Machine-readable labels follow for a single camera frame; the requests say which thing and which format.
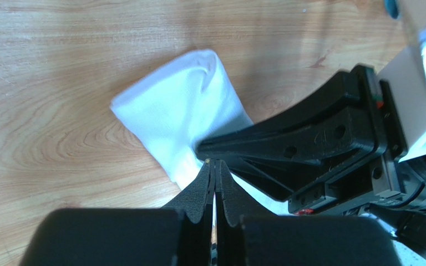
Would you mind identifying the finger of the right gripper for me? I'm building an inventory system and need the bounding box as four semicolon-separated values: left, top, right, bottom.
199;71;361;148
196;107;378;201

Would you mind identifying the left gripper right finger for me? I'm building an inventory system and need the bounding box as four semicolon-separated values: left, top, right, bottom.
215;160;400;265

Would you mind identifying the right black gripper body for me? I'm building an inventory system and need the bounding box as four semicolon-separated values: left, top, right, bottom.
288;65;408;215

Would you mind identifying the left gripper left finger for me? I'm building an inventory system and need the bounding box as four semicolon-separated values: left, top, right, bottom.
21;160;215;265

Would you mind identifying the white cloth napkin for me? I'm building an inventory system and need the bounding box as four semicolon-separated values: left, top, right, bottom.
109;49;291;217

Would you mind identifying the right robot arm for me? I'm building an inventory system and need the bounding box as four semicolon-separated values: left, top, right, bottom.
195;65;426;258

